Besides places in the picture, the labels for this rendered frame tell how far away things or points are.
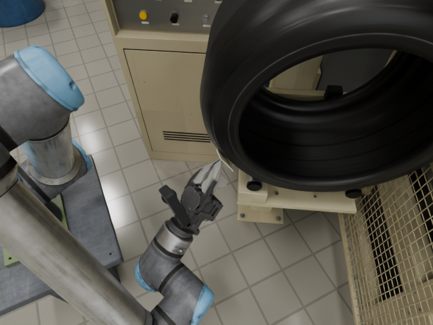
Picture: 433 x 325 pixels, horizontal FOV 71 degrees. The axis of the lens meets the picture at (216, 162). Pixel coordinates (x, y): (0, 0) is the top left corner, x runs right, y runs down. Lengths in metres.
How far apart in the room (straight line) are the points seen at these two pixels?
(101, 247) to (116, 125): 1.30
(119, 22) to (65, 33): 1.98
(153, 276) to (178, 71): 0.96
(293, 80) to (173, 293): 0.74
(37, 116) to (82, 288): 0.31
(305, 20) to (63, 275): 0.57
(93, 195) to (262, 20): 0.98
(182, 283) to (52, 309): 1.15
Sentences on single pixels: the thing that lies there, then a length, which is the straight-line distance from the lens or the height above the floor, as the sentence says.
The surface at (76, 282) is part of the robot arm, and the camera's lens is 0.63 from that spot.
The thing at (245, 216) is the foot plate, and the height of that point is 0.01.
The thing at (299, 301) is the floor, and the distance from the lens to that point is 1.73.
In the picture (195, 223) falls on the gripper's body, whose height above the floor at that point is 0.92.
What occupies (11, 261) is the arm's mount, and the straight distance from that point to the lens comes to 1.29.
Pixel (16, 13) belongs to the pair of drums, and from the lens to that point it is 3.69.
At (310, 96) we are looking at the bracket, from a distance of 1.10.
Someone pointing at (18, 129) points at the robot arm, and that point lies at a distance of 0.53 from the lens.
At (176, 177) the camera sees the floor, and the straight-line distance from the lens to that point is 1.97.
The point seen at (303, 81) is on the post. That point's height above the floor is 0.98.
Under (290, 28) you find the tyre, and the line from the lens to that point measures 0.51.
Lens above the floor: 1.66
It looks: 55 degrees down
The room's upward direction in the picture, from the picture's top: straight up
